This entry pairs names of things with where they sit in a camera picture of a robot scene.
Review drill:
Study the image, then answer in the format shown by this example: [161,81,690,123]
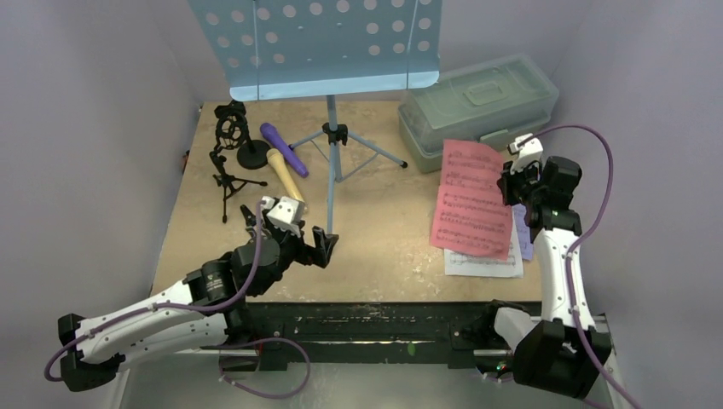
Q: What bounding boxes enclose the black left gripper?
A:
[253,219,337,295]

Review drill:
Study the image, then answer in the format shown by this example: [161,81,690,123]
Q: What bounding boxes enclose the pink sheet music page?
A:
[429,140,513,261]

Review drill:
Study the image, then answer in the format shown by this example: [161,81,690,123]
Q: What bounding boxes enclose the lavender sheet music page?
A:
[512,204,534,261]

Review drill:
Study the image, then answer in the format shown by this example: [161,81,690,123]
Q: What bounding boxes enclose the purple toy microphone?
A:
[259,123,309,178]

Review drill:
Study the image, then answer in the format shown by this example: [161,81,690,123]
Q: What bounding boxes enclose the black tripod microphone stand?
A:
[209,110,269,225]

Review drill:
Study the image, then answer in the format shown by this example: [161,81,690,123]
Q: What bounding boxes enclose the light blue music stand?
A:
[186,0,442,256]

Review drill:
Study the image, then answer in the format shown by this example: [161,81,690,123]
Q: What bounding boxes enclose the black round-base microphone stand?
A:
[213,100,270,170]

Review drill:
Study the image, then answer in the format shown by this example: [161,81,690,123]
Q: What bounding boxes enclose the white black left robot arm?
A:
[43,227,338,392]

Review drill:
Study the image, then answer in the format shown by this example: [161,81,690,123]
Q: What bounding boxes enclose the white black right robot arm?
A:
[478,156,612,400]

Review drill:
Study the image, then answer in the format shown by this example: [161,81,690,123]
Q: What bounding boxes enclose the black pliers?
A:
[240,204,263,240]

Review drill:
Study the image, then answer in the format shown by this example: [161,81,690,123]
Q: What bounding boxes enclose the translucent green storage box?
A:
[397,54,559,174]

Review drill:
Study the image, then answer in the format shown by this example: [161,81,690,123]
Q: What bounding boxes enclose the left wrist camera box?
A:
[261,196,306,238]

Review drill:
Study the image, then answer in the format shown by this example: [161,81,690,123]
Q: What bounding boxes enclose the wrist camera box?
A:
[261,196,306,238]
[507,133,543,174]

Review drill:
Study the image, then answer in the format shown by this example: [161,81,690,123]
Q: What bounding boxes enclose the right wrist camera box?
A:
[507,133,543,174]

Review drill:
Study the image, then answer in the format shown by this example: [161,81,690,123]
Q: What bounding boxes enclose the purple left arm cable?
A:
[43,200,267,383]

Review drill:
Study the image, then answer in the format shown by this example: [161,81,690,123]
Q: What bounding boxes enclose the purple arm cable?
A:
[43,200,267,383]
[517,124,645,409]

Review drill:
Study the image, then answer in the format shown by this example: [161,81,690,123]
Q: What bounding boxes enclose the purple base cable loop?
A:
[217,337,312,400]

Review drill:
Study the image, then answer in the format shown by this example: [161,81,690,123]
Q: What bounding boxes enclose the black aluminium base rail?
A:
[115,302,616,374]

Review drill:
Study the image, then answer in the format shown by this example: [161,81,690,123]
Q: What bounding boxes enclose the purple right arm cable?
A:
[517,124,645,409]

